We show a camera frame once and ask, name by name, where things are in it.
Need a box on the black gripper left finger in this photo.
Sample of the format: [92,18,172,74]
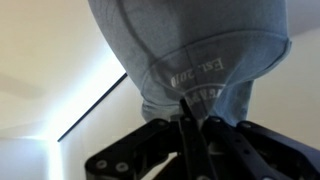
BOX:
[84,97,208,180]

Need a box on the light blue baseball cap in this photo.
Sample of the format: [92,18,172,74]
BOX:
[87,0,293,127]

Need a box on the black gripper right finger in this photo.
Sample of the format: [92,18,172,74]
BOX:
[199,115,320,180]

